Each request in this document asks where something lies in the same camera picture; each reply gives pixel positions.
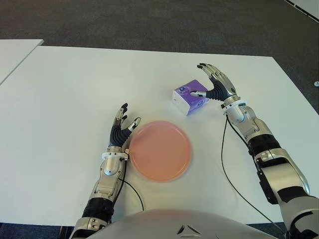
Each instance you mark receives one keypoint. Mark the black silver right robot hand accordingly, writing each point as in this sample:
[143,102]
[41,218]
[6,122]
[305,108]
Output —
[223,87]

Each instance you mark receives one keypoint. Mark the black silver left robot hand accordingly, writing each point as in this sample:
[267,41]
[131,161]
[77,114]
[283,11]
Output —
[117,137]

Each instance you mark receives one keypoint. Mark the purple white tissue pack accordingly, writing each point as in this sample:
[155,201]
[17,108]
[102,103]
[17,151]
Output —
[184,104]

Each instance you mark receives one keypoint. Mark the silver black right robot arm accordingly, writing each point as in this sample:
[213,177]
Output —
[274,169]

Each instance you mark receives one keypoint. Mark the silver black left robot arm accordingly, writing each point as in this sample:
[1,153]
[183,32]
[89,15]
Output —
[109,169]

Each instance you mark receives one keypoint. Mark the round pink plate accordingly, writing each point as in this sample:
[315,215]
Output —
[160,152]

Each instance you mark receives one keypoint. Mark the grey robot torso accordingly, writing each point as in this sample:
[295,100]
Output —
[174,224]

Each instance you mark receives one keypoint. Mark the white neighbouring table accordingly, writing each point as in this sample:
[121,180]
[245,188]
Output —
[12,57]

